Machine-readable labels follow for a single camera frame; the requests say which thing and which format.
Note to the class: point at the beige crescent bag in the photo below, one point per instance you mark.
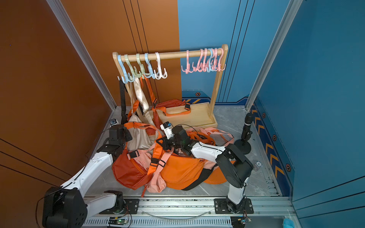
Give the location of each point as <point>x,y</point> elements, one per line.
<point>140,139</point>

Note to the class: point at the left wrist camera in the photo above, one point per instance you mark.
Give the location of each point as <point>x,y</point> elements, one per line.
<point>113,122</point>

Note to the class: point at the circuit board right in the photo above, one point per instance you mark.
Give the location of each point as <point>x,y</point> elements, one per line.
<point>240,222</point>

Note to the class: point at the orange crescent bag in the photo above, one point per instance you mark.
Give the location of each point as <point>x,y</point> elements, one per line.
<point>180,172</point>
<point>216,177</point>

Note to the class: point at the pink hook rightmost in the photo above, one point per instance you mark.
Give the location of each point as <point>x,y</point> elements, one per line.
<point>221,65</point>

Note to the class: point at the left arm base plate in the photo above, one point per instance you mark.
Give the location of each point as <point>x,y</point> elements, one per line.
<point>130,205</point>

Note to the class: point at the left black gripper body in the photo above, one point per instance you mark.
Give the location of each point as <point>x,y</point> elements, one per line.
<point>126,139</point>

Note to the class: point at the pink hook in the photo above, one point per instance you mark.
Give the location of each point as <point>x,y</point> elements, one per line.
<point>214,66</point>
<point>221,65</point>

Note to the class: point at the pink waist bag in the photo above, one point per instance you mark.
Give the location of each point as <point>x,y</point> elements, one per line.
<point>215,136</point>

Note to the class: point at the blue cloth right corner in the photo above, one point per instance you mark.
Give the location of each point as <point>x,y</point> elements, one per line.
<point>288,223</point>

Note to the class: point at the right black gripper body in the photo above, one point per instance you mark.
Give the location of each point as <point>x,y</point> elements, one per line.
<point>173,143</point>

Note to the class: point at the wooden clothes rack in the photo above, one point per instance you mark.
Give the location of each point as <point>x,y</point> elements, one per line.
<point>148,66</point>

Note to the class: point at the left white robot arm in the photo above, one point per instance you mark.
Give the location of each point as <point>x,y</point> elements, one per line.
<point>67,206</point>

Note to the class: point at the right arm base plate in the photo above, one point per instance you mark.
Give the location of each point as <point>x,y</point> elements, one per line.
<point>225,206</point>

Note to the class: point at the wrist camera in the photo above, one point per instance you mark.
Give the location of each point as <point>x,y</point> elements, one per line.
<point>113,122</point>
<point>167,128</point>

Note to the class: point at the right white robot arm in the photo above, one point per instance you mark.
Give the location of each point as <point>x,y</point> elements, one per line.
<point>235,166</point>

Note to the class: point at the black crescent bag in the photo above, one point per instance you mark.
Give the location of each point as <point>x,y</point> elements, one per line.
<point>204,175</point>

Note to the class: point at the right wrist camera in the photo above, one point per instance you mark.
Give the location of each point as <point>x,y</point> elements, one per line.
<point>167,128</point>

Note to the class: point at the light blue hook leftmost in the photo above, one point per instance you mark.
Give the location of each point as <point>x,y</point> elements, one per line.
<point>126,77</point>

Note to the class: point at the green circuit board left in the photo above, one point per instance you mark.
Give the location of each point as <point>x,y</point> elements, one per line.
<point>118,221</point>

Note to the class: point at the small clear cup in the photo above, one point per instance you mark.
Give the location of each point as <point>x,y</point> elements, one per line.
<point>257,165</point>

